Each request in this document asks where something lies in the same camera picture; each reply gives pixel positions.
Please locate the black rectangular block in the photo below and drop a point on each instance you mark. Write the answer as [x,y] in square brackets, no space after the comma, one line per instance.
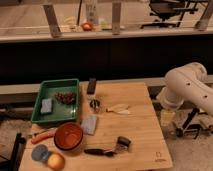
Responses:
[91,86]

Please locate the orange carrot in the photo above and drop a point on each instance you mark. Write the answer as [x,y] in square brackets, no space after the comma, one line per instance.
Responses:
[42,136]

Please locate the small dark metal cup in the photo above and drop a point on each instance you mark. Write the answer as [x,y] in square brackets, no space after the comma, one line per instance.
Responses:
[95,105]

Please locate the dark red grapes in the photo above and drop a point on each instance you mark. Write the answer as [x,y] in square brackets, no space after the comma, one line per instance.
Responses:
[65,98]

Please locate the orange bowl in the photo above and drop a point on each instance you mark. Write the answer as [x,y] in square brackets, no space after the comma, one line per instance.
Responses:
[68,136]

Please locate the yellow banana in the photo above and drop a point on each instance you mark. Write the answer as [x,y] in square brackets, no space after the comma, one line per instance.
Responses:
[119,109]

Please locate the red fruit on shelf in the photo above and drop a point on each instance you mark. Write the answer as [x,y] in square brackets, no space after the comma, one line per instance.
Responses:
[87,26]

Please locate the blue sponge in tray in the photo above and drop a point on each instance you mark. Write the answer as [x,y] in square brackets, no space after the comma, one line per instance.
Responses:
[46,106]

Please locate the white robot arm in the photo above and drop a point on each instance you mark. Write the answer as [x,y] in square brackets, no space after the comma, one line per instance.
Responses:
[186,83]

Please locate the black office chair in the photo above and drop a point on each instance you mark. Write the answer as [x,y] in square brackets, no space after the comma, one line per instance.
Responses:
[165,9]

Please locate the orange apple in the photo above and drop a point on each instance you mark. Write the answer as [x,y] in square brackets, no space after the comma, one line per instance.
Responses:
[56,161]

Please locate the green plastic tray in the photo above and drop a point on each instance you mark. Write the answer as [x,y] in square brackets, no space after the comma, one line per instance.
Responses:
[60,112]

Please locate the blue round lid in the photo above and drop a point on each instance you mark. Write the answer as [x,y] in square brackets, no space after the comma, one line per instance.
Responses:
[40,153]

